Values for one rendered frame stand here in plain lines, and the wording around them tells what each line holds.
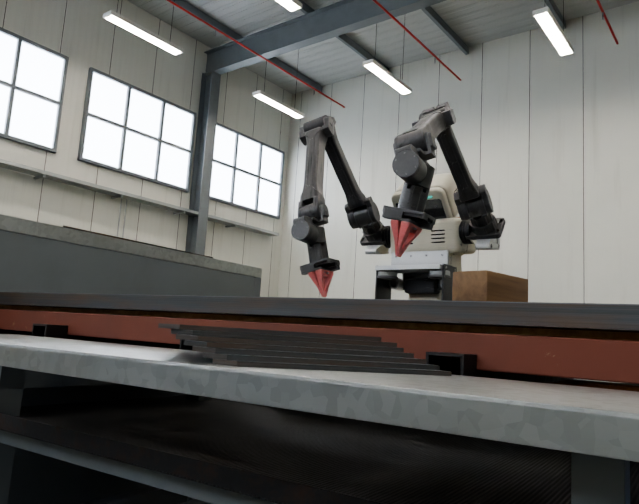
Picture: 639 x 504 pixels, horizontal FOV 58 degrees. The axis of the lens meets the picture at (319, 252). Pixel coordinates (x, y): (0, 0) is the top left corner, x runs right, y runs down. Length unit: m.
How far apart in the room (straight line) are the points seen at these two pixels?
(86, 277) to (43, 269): 0.14
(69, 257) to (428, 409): 1.48
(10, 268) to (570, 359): 1.40
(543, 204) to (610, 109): 2.05
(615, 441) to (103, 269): 1.64
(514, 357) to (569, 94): 11.73
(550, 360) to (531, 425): 0.33
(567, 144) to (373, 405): 11.67
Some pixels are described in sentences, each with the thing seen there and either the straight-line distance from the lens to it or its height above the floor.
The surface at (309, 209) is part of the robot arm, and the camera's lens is 1.68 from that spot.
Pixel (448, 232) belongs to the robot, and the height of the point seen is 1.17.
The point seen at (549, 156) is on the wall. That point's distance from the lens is 12.11.
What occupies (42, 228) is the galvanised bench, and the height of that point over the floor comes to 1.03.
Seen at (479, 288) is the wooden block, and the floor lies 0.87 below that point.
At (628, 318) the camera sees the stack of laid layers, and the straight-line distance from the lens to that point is 0.76.
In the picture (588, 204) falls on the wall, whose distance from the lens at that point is 11.67.
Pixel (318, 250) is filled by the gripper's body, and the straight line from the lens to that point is 1.64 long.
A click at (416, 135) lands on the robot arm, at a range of 1.28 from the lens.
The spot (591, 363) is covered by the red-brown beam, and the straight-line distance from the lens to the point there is 0.76.
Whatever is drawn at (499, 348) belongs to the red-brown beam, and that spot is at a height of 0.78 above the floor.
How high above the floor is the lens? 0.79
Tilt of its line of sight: 8 degrees up
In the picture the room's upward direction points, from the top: 4 degrees clockwise
